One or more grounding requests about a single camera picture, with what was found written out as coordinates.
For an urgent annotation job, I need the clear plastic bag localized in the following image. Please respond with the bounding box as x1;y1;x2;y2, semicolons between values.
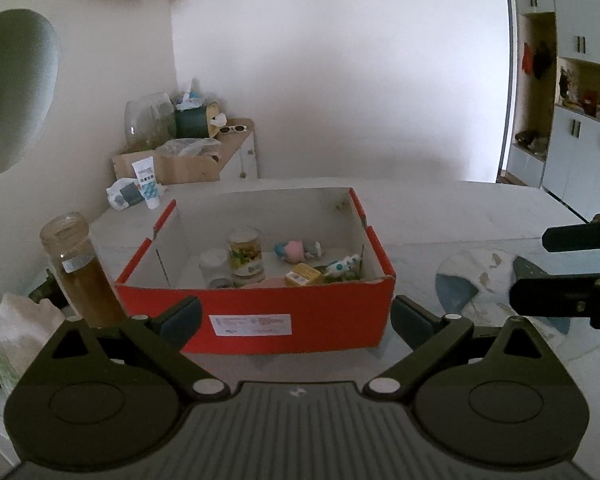
157;137;224;159

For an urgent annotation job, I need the white tube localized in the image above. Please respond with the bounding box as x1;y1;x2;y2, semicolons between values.
131;157;161;210

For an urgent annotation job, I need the white wall cabinet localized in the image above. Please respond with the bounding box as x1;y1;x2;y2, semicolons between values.
504;0;600;222

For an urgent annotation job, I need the red cardboard box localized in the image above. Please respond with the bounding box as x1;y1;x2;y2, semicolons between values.
114;187;397;356

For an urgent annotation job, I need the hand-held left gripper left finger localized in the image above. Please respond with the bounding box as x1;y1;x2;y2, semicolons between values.
25;296;231;402

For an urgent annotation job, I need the white sideboard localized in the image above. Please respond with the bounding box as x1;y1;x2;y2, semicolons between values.
219;118;259;181

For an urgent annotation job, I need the dark clutter heap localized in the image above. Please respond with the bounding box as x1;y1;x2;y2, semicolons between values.
513;130;549;154

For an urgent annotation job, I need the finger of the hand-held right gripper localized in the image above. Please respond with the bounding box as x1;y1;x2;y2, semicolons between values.
509;273;600;341
541;213;600;253

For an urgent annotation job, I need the amber glass bottle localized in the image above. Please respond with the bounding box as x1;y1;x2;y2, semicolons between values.
39;212;126;329

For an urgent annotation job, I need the brown paper bag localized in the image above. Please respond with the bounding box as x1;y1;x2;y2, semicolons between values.
112;149;221;186

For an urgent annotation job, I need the green tissue box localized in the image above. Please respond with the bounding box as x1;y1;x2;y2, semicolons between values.
173;107;211;139

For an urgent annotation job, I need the white blue toy figure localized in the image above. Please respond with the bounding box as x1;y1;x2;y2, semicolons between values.
324;254;361;279

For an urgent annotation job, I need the glass bowl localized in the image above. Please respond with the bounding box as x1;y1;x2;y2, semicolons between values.
123;92;176;154

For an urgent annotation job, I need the dark hanging cap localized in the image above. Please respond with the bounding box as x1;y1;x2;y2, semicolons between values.
533;39;555;81

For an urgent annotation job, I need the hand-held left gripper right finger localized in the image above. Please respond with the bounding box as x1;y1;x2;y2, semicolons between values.
362;296;566;402

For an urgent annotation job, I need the small yellow box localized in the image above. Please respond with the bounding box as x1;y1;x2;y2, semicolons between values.
284;263;324;286

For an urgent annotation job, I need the wooden tissue box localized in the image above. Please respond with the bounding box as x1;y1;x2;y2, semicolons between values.
207;102;229;139

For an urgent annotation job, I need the row of shelf ornaments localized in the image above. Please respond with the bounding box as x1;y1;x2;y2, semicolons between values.
557;64;600;126

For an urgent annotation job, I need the white crumpled tissue bag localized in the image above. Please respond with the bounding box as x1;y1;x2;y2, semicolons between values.
0;292;66;392

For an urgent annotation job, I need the white crumpled packet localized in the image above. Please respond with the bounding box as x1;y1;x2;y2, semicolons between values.
105;177;144;211

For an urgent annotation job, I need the grey-green round pad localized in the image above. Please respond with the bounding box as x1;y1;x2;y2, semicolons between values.
0;8;61;177

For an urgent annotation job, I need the pink plush toy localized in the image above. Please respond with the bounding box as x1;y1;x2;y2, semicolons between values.
273;239;324;264

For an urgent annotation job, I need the round printed turntable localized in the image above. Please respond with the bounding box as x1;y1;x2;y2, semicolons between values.
433;251;574;339

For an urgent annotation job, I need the green labelled can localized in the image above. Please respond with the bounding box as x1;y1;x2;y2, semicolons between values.
226;227;266;286

